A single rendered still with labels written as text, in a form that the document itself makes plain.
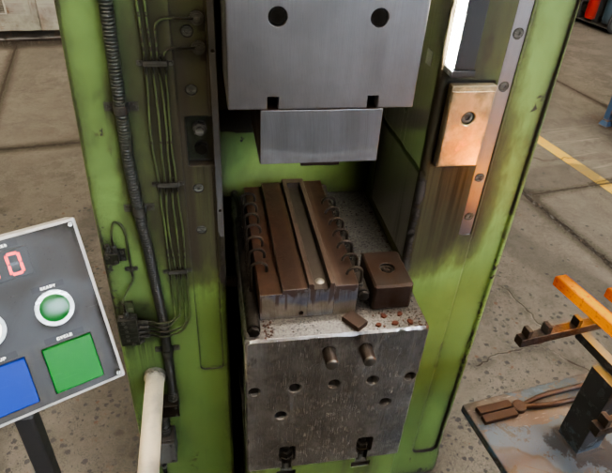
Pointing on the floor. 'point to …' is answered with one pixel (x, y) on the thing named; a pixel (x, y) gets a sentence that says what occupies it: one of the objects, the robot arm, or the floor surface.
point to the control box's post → (38, 444)
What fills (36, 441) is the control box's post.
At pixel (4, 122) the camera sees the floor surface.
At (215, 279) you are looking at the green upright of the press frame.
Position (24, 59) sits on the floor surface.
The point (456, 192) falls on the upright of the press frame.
